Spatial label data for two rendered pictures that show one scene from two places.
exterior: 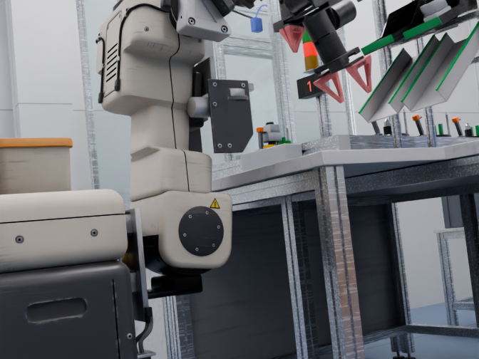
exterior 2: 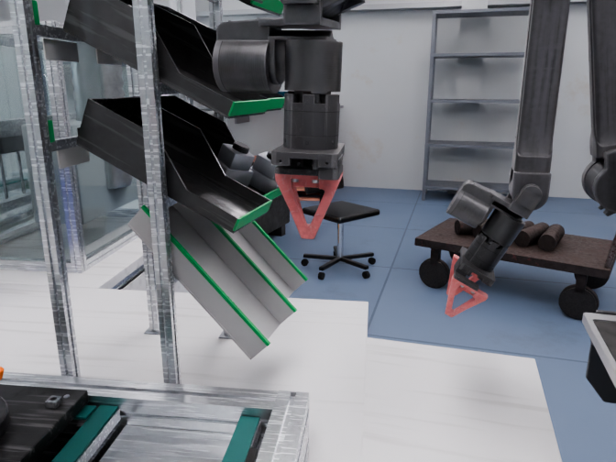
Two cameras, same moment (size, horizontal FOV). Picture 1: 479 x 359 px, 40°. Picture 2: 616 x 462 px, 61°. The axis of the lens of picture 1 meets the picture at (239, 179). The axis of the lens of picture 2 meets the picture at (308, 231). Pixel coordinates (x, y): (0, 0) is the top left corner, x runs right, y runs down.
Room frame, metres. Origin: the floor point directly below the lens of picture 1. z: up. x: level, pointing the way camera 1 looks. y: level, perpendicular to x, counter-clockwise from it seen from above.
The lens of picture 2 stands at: (2.28, 0.19, 1.39)
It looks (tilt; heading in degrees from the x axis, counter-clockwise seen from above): 16 degrees down; 226
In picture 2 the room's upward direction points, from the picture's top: straight up
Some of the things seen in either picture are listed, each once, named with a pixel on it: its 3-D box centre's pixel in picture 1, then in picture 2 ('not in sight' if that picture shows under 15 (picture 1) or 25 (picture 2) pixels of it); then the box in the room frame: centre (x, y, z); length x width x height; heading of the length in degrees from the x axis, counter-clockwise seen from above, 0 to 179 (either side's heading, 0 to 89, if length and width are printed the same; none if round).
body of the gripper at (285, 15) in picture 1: (290, 13); (311, 128); (1.89, -0.20, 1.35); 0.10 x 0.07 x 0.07; 38
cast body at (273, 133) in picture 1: (272, 132); not in sight; (2.31, -0.14, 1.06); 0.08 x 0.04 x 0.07; 128
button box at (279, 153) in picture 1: (271, 158); not in sight; (1.99, -0.10, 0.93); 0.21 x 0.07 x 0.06; 38
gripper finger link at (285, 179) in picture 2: (296, 35); (310, 193); (1.88, -0.21, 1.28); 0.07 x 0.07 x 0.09; 38
